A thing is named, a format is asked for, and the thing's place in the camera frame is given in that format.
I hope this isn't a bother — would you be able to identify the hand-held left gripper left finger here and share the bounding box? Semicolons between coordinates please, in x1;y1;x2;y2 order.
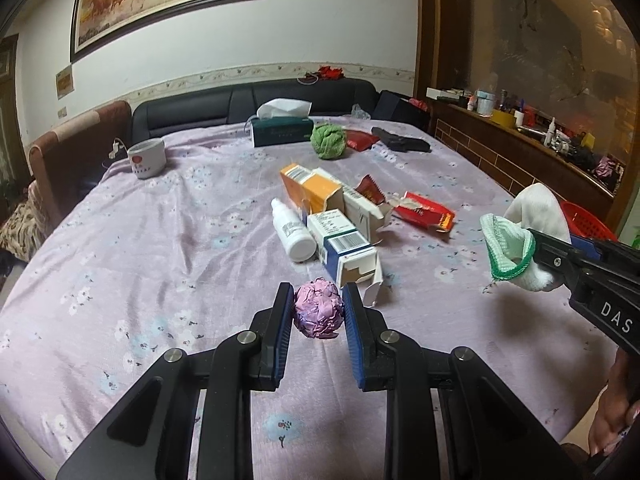
55;281;296;480

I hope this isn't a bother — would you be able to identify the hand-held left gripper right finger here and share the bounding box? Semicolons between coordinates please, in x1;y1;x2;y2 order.
341;281;596;480

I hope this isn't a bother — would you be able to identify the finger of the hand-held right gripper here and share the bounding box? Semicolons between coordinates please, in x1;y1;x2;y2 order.
526;228;588;288
569;234;616;261

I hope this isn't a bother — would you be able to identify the red plastic basket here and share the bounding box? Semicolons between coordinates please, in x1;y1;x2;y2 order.
560;201;621;243

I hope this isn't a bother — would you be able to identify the pink paper ball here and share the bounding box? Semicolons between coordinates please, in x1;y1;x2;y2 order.
293;279;346;340

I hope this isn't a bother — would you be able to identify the white sock with green trim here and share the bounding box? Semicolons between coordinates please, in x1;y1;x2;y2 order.
480;183;573;292

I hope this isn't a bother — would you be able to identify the white blue medicine box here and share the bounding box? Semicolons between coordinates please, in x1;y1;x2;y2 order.
306;209;385;308

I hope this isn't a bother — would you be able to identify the white spray bottle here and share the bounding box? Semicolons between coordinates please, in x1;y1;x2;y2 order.
271;198;317;262

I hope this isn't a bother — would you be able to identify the person's right hand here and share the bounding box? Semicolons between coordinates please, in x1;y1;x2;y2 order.
587;347;640;461

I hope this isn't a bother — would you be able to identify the pink cloth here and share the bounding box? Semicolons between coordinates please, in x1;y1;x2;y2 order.
592;156;626;183

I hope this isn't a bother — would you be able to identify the black bundle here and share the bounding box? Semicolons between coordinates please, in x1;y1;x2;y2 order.
552;135;598;171

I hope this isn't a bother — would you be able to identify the wooden brick-pattern counter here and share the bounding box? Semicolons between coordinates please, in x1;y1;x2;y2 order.
430;95;618;221

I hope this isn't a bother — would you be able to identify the white cardboard box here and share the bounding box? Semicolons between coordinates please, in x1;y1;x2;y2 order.
342;189;394;237

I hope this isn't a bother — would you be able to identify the purple floral tablecloth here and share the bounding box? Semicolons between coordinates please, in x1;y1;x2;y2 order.
0;112;621;480

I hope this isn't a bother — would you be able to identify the torn red cardboard box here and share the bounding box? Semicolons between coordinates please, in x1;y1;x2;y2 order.
390;191;457;233

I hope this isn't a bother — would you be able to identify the orange cardboard box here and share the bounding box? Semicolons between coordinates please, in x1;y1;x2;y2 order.
280;163;346;216

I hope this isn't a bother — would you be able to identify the dark red snack packet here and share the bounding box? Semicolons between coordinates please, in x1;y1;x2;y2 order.
355;175;386;206

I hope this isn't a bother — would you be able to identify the black toy pistol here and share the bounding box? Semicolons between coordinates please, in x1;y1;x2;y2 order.
371;126;432;153

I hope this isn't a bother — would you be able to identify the green balled cloth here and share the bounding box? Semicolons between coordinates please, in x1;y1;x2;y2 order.
310;122;348;161

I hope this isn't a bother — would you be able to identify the dark green tissue box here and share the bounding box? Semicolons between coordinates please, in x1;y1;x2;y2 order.
250;98;316;148

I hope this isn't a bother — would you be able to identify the red pouch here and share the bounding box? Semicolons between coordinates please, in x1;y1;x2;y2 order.
345;129;381;152

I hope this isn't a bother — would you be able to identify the etched glass partition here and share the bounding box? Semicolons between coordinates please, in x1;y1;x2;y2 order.
467;0;640;196

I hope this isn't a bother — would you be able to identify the black bag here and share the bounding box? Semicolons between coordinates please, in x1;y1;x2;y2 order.
374;90;431;131

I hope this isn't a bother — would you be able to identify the white cup with red logo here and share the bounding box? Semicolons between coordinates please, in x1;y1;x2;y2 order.
126;139;167;180

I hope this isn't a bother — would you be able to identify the black leather sofa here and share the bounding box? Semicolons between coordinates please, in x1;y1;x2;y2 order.
131;77;378;147

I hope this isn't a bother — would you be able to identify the brown armchair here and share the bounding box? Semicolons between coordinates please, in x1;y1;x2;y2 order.
0;100;133;263

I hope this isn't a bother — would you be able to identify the yellow wall notice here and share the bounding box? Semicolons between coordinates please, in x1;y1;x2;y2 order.
55;65;75;100

